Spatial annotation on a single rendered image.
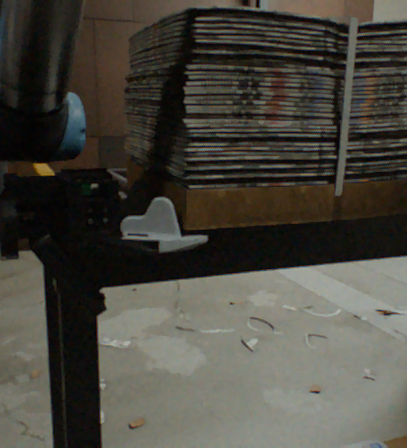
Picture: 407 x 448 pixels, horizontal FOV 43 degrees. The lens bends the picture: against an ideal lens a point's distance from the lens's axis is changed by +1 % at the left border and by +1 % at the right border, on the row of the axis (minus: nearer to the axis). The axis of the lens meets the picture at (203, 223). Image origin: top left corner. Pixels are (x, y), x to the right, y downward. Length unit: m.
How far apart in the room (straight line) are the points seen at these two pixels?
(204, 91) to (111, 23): 3.44
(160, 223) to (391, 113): 0.30
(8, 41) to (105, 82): 3.43
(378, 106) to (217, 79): 0.20
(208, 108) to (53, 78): 0.15
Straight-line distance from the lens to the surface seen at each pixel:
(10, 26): 0.49
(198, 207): 0.55
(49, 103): 0.53
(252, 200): 0.57
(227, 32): 0.56
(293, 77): 0.59
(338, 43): 0.63
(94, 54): 3.93
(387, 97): 0.66
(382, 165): 0.66
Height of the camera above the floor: 0.91
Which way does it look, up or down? 11 degrees down
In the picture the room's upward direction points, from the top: straight up
